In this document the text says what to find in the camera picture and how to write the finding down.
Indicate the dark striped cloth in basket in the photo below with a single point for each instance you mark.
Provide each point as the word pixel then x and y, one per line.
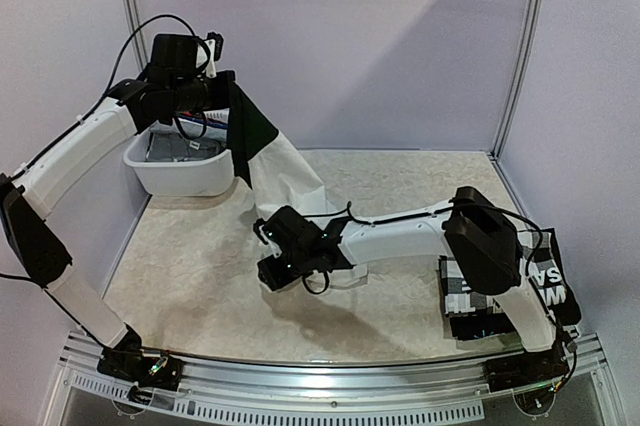
pixel 213 118

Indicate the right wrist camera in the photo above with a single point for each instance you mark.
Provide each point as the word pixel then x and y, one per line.
pixel 264 236

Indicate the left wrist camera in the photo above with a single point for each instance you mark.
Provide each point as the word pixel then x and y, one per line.
pixel 215 42

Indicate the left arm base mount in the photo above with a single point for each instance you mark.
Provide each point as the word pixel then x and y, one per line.
pixel 129 361

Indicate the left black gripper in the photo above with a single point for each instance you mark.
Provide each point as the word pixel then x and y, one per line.
pixel 224 98

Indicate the aluminium front rail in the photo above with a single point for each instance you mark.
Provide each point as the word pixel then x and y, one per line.
pixel 224 392

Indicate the white cloth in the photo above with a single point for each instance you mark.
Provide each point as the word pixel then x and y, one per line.
pixel 291 197

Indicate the white laundry basket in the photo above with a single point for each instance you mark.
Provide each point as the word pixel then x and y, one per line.
pixel 209 178

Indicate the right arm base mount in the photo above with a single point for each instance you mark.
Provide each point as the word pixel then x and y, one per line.
pixel 549 370

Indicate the grey cloth in basket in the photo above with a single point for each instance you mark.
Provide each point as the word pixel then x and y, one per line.
pixel 169 147

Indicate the folded black garment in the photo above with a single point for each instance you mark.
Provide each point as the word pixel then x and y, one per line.
pixel 475 316

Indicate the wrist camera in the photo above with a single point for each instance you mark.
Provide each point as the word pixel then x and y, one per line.
pixel 264 236
pixel 215 42

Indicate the right aluminium corner post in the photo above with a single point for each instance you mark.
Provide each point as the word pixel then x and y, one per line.
pixel 528 30

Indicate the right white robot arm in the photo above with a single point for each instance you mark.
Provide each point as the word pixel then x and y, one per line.
pixel 479 236

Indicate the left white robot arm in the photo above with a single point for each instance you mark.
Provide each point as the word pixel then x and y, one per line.
pixel 179 78

